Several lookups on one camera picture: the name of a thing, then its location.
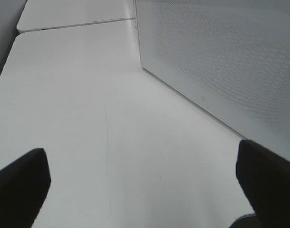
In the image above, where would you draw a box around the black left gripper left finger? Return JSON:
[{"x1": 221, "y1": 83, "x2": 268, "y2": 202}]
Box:
[{"x1": 0, "y1": 148, "x2": 51, "y2": 228}]

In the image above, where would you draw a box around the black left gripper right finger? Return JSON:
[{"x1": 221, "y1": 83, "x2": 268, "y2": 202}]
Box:
[{"x1": 236, "y1": 140, "x2": 290, "y2": 228}]

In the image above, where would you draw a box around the white microwave door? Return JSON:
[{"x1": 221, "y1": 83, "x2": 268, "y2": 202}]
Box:
[{"x1": 135, "y1": 0, "x2": 290, "y2": 161}]

